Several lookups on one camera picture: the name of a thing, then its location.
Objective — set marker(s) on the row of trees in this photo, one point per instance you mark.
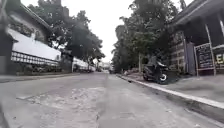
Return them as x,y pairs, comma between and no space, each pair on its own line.
76,36

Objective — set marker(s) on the long white fence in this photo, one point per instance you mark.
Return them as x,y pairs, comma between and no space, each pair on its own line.
81,63

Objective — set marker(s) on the building with white wall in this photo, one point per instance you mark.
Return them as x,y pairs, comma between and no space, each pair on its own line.
33,46

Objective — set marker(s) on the black standing sign board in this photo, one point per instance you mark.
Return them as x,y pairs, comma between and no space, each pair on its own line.
204,56

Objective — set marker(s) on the black motorcycle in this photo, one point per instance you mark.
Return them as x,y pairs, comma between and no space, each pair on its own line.
155,71

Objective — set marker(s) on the dark roofed building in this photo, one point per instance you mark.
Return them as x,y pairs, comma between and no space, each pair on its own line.
200,20

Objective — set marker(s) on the white painted kerb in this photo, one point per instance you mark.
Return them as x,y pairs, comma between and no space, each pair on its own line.
186,95

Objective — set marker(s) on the tall leafy trees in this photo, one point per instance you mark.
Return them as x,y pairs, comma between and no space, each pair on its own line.
143,30

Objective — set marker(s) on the dark banner sign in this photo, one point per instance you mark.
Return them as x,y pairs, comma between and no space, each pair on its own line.
219,58

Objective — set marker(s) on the narrow concrete pavement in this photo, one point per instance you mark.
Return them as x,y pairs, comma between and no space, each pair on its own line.
26,77

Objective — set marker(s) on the grey pavement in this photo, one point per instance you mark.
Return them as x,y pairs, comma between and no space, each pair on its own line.
200,87

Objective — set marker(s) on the grey concrete road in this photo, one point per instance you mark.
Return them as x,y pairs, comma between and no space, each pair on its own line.
110,106

